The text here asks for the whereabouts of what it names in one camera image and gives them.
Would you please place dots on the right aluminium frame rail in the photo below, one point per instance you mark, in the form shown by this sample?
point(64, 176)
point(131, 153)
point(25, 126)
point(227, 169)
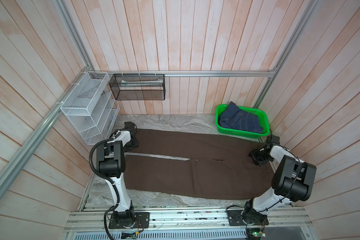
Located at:
point(299, 29)

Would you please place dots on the white wire mesh shelf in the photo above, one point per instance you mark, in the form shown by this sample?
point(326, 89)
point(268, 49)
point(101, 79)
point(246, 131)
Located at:
point(90, 107)

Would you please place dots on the horizontal aluminium wall rail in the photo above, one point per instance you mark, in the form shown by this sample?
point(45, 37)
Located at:
point(250, 73)

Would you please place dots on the green plastic basket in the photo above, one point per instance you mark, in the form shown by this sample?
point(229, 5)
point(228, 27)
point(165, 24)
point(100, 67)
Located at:
point(263, 119)

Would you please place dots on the black wire mesh basket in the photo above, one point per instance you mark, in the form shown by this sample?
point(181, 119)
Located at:
point(138, 87)

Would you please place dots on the left aluminium frame rail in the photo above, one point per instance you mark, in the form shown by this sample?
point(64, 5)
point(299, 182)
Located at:
point(39, 61)

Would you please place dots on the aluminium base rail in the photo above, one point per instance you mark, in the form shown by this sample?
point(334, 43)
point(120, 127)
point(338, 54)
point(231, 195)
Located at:
point(211, 223)

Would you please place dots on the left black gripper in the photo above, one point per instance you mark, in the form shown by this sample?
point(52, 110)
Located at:
point(136, 144)

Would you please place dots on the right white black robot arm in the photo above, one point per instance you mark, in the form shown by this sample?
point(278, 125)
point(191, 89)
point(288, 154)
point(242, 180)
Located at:
point(293, 181)

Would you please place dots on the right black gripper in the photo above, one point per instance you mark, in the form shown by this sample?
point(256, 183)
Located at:
point(252, 154)

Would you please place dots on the brown corduroy trousers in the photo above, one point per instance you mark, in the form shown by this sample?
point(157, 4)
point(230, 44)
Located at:
point(196, 165)

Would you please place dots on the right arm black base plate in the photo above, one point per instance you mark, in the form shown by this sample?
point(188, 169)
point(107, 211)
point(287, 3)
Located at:
point(235, 217)

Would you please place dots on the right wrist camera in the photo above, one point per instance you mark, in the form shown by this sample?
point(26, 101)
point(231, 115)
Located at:
point(274, 139)

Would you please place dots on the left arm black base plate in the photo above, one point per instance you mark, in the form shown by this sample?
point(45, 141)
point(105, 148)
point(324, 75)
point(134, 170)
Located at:
point(139, 219)

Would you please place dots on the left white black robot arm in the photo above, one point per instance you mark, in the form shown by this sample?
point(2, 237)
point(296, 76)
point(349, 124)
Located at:
point(107, 161)

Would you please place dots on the blue denim jeans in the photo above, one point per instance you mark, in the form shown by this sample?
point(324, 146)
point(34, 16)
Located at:
point(237, 119)

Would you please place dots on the aluminium frame rail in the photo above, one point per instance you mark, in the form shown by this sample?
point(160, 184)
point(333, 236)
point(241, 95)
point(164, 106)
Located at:
point(299, 29)
point(39, 61)

